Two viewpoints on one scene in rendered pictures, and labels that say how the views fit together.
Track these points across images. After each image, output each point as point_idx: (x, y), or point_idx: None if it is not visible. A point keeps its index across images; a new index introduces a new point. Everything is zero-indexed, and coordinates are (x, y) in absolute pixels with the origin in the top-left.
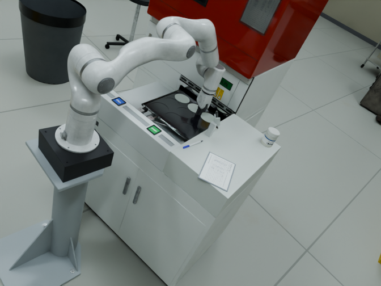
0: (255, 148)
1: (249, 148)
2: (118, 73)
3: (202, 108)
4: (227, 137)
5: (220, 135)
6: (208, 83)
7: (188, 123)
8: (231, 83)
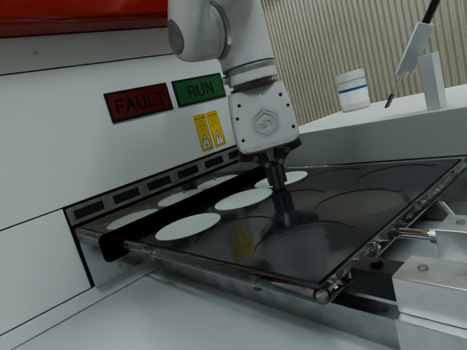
0: (396, 101)
1: (408, 100)
2: None
3: (299, 130)
4: (398, 109)
5: (405, 110)
6: (263, 37)
7: (358, 181)
8: (214, 73)
